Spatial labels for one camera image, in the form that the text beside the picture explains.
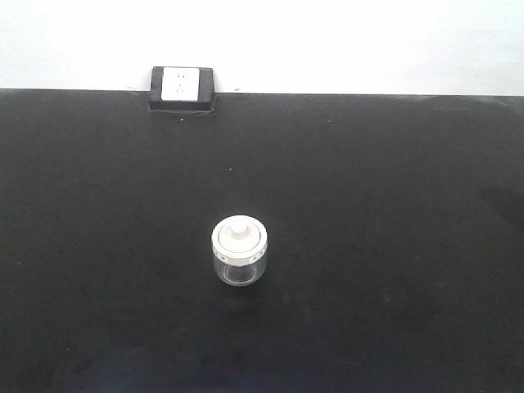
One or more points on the glass jar with white lid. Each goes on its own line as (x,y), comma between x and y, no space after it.
(239,244)

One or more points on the black power socket box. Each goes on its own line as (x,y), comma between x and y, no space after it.
(183,89)

